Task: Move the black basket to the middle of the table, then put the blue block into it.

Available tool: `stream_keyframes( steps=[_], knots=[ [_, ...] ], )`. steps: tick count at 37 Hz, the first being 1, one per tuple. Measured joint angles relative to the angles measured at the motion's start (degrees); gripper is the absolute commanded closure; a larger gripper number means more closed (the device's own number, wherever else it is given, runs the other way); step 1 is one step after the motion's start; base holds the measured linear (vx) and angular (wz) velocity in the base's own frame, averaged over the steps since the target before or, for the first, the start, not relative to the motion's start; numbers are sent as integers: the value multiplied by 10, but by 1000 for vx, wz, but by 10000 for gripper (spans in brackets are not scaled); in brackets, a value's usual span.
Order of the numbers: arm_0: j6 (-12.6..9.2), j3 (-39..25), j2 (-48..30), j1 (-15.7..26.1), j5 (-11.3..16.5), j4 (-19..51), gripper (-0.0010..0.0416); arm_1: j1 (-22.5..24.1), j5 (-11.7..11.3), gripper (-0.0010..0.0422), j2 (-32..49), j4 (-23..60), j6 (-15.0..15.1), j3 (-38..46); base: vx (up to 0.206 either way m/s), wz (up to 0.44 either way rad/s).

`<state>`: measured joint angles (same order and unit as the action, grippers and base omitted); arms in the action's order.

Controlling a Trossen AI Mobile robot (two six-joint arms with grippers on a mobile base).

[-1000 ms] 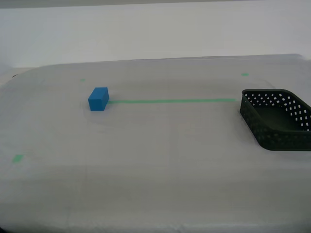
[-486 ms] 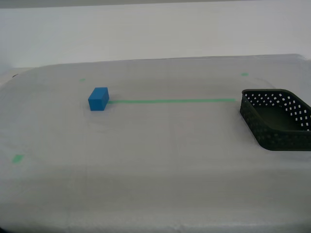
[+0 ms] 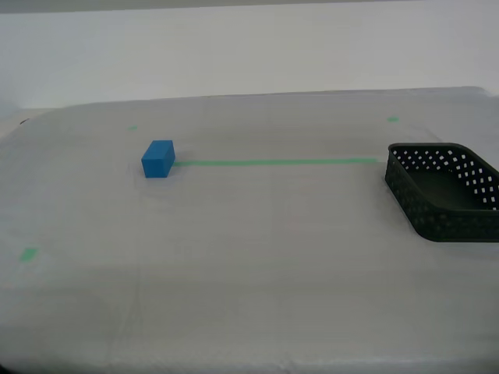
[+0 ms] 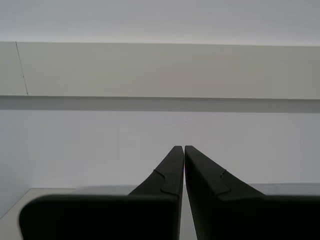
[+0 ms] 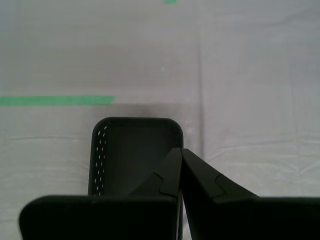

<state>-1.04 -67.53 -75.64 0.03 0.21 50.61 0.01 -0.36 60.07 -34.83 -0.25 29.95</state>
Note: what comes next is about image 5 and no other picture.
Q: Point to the long green tape strip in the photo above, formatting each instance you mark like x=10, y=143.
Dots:
x=55, y=100

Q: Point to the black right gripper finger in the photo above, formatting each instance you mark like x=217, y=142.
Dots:
x=250, y=220
x=100, y=217

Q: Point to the black perforated plastic basket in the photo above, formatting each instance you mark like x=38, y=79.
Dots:
x=130, y=150

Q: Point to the white table cover sheet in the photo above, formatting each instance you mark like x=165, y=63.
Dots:
x=250, y=75

